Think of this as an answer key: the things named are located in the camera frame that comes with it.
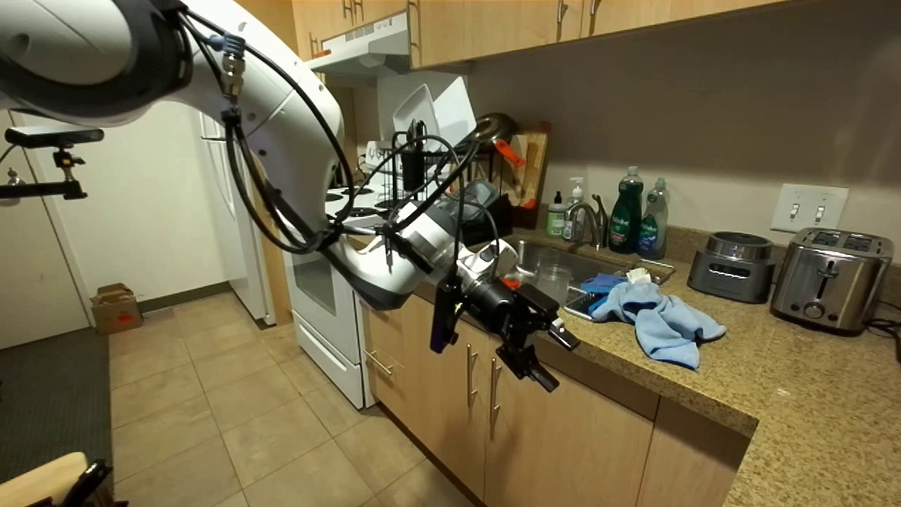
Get black dish drying rack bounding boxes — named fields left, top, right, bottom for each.
left=386, top=118, right=518, bottom=249

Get wooden cutting board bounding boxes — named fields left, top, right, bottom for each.
left=494, top=124, right=549, bottom=228

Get silver toaster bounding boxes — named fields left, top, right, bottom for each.
left=770, top=228, right=896, bottom=336

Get camera on tripod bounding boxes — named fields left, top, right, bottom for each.
left=0, top=124, right=107, bottom=205

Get stainless steel sink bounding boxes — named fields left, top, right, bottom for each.
left=480, top=241, right=675, bottom=315

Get green dish soap bottle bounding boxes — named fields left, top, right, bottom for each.
left=607, top=167, right=645, bottom=253

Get wooden upper cabinets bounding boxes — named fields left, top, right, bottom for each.
left=237, top=0, right=784, bottom=76

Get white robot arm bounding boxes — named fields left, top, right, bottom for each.
left=0, top=0, right=576, bottom=390

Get blue soap bottle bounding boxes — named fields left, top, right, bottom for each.
left=639, top=182, right=668, bottom=259

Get wall outlet plate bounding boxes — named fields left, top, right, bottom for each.
left=770, top=184, right=848, bottom=231

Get cardboard box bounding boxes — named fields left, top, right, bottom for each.
left=89, top=282, right=144, bottom=336

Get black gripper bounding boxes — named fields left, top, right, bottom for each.
left=463, top=276, right=579, bottom=393

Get white electric stove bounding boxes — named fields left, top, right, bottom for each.
left=283, top=253, right=372, bottom=408

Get white range hood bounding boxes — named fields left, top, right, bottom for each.
left=309, top=13, right=410, bottom=74

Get white refrigerator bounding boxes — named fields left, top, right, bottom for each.
left=197, top=115, right=275, bottom=328

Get black small appliance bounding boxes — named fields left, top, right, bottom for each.
left=686, top=231, right=773, bottom=304

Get blue cloth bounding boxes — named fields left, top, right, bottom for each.
left=579, top=276, right=725, bottom=369

